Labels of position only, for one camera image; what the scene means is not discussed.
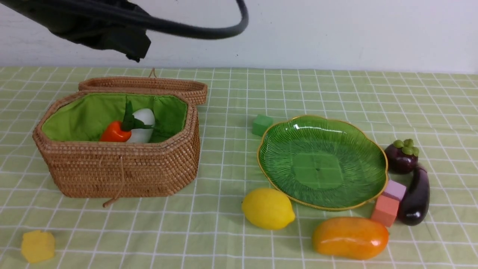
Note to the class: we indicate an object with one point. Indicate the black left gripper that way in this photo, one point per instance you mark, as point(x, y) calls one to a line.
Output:
point(106, 25)

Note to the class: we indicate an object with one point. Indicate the white toy radish with leaf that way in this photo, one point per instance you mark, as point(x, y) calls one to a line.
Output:
point(143, 127)

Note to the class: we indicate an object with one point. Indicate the orange toy carrot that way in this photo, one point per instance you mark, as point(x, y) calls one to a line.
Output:
point(120, 131)

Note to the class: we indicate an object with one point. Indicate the yellow toy lemon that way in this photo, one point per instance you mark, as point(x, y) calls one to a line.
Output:
point(268, 208)

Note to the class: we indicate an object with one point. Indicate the dark purple toy mangosteen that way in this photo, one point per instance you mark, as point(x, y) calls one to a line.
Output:
point(402, 156)

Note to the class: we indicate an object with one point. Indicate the orange toy mango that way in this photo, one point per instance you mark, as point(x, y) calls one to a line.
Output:
point(350, 237)

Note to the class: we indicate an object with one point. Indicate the dark purple toy eggplant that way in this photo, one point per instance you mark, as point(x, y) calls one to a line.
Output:
point(415, 203)

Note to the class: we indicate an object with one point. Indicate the woven wicker basket green lining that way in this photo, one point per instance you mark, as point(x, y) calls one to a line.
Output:
point(68, 138)

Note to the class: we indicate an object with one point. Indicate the woven wicker basket lid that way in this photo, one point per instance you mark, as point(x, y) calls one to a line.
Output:
point(193, 91)

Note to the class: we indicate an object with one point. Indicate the green foam cube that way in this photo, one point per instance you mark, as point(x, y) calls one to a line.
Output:
point(260, 124)

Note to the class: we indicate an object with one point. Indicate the green checkered tablecloth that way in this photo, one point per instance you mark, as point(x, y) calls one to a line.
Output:
point(202, 227)

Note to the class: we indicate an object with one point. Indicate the yellow foam cube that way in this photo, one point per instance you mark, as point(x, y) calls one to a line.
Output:
point(38, 246)

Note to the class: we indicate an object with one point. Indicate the green leaf-shaped glass plate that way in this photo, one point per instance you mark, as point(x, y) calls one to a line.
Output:
point(322, 163)

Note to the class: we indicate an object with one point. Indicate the lilac foam cube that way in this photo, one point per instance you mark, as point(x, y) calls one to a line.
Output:
point(394, 190)

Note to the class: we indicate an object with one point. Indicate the salmon pink foam cube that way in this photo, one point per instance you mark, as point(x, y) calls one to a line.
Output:
point(385, 210)

